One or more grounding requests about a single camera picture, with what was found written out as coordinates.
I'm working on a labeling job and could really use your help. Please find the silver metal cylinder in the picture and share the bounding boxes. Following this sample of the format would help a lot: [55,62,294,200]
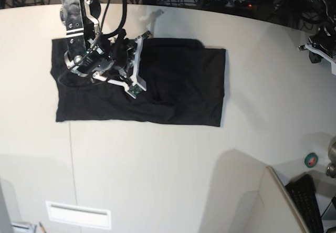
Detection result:
[325,142,336,179]

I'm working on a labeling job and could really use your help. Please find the black power strip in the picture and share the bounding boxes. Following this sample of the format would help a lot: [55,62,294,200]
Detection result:
[195,0,257,9]

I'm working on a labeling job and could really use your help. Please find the black keyboard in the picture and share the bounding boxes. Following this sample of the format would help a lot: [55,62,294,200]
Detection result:
[285,174,324,233]

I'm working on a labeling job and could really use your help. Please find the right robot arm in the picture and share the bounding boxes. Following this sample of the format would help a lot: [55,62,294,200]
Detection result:
[60,0,127,77]

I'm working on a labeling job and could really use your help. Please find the green tape roll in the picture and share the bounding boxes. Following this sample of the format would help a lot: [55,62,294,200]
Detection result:
[304,153,319,168]

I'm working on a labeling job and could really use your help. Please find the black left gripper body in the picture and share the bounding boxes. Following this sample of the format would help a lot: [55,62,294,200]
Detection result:
[313,27,335,56]

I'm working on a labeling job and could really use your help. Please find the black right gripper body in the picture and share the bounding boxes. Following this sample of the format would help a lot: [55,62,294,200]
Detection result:
[104,37,135,72]

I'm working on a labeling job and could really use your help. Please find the black t-shirt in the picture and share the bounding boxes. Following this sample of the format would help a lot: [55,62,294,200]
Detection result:
[50,38,226,127]

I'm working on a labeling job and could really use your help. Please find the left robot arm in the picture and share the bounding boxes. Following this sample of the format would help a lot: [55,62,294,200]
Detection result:
[290,0,335,58]

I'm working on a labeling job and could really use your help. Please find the pencil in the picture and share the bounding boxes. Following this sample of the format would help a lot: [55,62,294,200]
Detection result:
[39,222,47,233]

